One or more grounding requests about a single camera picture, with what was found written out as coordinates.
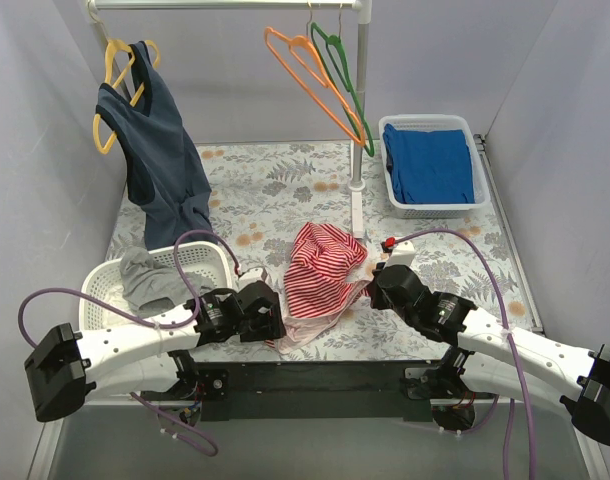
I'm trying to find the white laundry basket left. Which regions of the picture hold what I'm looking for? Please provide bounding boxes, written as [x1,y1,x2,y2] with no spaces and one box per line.
[82,242,233,316]

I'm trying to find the orange hanger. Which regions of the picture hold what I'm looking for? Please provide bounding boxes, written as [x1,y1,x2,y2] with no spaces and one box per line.
[264,26,366,147]

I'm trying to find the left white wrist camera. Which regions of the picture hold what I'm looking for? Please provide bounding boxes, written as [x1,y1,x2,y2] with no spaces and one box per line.
[237,266,271,290]

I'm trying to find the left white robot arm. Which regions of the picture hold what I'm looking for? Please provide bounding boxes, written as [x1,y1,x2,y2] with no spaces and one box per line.
[24,281,285,423]

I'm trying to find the white basket right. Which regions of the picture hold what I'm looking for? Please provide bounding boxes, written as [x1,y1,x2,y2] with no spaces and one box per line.
[379,114,491,219]

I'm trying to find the blue folded cloth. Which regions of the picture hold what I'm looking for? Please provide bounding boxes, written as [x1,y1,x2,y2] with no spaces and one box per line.
[381,124,475,205]

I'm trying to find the white clothes rack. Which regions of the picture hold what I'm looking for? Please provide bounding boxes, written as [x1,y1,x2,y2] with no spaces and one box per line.
[86,0,374,239]

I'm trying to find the green hanger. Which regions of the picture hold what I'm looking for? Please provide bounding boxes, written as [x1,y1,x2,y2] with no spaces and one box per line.
[309,22,375,157]

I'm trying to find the grey garment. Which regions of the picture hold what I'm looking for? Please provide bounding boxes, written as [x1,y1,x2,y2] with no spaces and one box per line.
[119,247,192,318]

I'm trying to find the navy blue tank top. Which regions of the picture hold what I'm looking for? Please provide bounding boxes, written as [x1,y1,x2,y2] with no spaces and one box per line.
[96,41,212,250]

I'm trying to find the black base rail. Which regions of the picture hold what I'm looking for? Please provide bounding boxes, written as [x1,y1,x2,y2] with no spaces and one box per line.
[154,359,486,424]

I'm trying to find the yellow hanger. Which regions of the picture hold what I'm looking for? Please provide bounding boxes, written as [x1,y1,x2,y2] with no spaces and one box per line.
[93,39,161,155]

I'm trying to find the floral table mat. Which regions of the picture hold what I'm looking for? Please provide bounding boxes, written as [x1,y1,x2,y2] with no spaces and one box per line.
[199,142,532,361]

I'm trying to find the red white striped tank top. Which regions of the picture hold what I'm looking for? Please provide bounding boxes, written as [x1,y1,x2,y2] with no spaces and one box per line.
[265,222,370,355]

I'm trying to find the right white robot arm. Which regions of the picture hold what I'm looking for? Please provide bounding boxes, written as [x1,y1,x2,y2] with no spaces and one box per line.
[368,265,610,446]

